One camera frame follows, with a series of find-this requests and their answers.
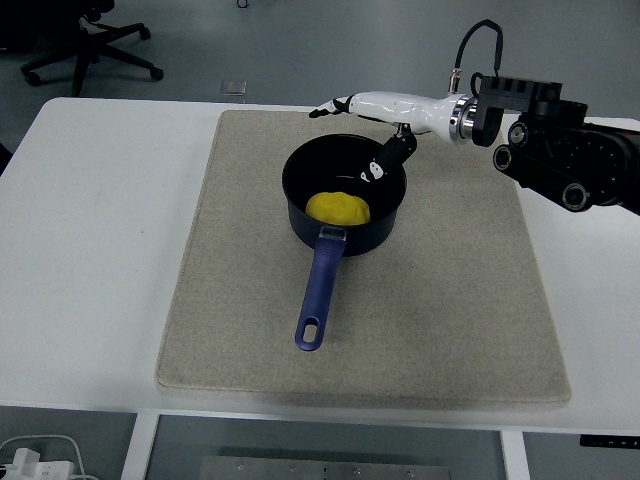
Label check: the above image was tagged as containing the white power cable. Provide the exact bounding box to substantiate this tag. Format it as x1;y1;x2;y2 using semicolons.
0;434;94;480

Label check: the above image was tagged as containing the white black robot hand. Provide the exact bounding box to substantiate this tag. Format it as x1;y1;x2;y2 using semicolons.
308;90;459;184

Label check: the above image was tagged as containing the white power strip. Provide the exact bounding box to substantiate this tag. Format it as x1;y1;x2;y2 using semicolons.
0;448;76;480

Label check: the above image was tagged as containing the black office chair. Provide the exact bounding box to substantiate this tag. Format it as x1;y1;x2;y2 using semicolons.
0;0;165;99

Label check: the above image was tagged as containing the beige fabric mat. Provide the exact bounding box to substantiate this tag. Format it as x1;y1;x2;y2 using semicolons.
153;109;572;404

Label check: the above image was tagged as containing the grey metal plate with screws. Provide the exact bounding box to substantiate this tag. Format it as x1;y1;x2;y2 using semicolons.
200;455;452;480

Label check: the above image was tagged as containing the black table control panel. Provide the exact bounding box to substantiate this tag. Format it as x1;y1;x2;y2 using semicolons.
579;434;640;448

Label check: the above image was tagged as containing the white table leg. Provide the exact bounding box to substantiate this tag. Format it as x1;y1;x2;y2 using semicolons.
121;413;160;480
499;429;531;480

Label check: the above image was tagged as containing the blue pot with handle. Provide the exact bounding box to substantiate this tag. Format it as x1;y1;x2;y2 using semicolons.
281;133;409;353

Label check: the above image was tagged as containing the yellow potato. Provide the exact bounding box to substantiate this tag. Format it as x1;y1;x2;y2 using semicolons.
305;191;371;226

